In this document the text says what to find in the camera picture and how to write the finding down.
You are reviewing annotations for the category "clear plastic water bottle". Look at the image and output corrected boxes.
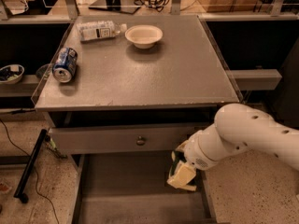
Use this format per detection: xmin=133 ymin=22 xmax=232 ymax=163
xmin=77 ymin=21 xmax=127 ymax=41

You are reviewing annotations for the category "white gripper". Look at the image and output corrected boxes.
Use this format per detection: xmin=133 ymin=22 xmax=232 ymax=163
xmin=167 ymin=131 xmax=218 ymax=191

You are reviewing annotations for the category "round drawer knob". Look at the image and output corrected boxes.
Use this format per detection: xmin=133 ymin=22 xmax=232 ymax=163
xmin=136 ymin=136 xmax=147 ymax=146

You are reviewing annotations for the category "green and yellow sponge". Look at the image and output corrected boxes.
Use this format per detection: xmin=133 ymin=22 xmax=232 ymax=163
xmin=167 ymin=151 xmax=196 ymax=191

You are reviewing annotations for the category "grey top drawer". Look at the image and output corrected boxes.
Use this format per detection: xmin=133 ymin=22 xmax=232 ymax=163
xmin=50 ymin=123 xmax=205 ymax=154

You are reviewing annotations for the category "blue soda can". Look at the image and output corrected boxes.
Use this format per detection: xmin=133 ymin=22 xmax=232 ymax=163
xmin=52 ymin=47 xmax=78 ymax=83

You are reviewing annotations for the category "black floor cable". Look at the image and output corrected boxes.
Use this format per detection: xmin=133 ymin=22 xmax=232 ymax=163
xmin=0 ymin=119 xmax=61 ymax=224

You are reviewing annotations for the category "grey open middle drawer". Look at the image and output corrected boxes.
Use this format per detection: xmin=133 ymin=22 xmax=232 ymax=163
xmin=70 ymin=151 xmax=217 ymax=224

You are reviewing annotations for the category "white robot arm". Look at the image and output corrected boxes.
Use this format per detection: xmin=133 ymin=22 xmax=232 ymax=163
xmin=167 ymin=104 xmax=299 ymax=191

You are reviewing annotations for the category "black bar on floor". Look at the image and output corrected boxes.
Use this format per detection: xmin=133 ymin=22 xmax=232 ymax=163
xmin=14 ymin=129 xmax=47 ymax=203

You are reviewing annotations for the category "white paper bowl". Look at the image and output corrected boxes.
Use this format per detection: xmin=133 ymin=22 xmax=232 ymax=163
xmin=125 ymin=25 xmax=163 ymax=49

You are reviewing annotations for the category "black monitor stand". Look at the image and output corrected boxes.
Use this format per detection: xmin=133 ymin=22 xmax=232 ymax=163
xmin=88 ymin=0 xmax=140 ymax=15

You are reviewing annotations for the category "white bowl with items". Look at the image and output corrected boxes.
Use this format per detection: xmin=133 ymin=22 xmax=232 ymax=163
xmin=0 ymin=64 xmax=24 ymax=84

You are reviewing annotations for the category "grey drawer cabinet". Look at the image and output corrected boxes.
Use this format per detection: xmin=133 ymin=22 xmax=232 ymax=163
xmin=30 ymin=14 xmax=244 ymax=224

